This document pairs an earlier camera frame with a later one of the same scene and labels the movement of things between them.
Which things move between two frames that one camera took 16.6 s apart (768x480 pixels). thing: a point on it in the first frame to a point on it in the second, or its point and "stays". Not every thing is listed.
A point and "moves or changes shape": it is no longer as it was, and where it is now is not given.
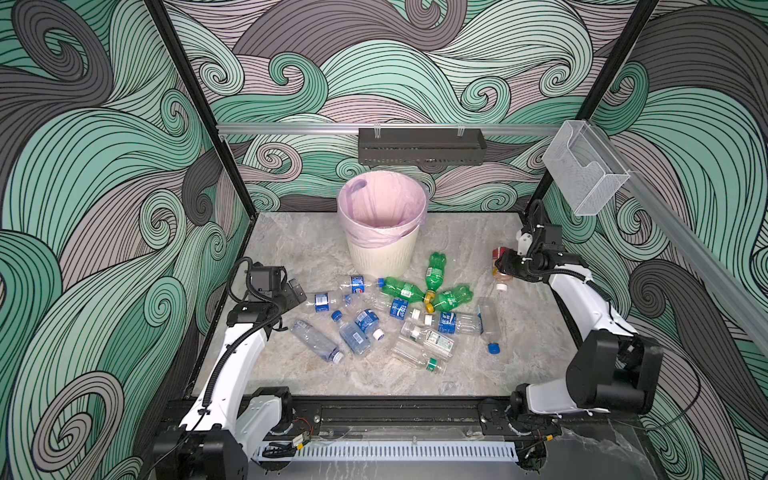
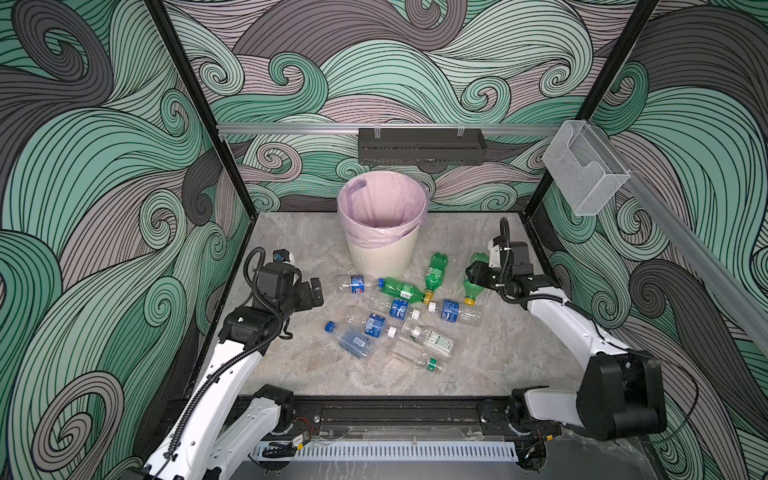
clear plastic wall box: (582, 168) stays
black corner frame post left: (203, 95) stays
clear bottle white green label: (430, 339) stays
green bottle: (450, 299) to (471, 288)
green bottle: (435, 271) stays
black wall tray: (421, 146) stays
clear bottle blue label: (369, 322) moves or changes shape
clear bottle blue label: (458, 323) moves or changes shape
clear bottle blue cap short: (356, 337) moves or changes shape
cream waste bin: (383, 262) stays
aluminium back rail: (354, 129) stays
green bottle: (397, 289) stays
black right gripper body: (520, 266) to (496, 279)
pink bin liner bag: (376, 207) stays
